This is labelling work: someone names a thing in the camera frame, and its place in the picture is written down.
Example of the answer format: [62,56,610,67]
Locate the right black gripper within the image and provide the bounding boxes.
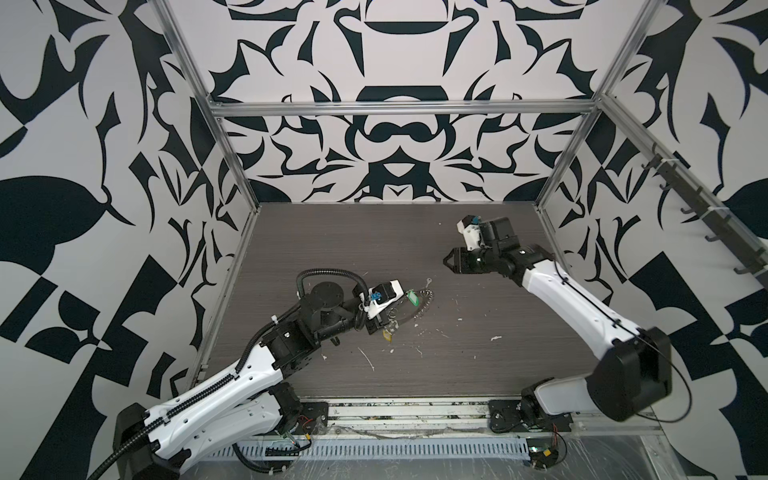
[441,246,501,274]

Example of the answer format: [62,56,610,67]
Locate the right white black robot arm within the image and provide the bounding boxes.
[443,215,673,426]

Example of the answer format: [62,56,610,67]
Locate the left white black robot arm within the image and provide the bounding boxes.
[106,280,404,479]

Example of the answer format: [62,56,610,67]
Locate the small green circuit board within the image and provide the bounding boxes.
[527,435,568,470]

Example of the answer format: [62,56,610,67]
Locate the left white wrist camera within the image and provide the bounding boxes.
[364,280,404,319]

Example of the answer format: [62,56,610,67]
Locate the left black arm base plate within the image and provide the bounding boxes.
[244,401,329,437]

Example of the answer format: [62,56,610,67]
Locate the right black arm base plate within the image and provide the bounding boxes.
[488,397,573,434]

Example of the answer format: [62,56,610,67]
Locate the white slotted cable duct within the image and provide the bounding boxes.
[239,437,530,462]

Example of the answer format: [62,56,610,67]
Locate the black wall hook rail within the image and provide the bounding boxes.
[643,143,767,289]

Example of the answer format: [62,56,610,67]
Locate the left black corrugated cable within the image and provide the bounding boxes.
[83,268,370,480]

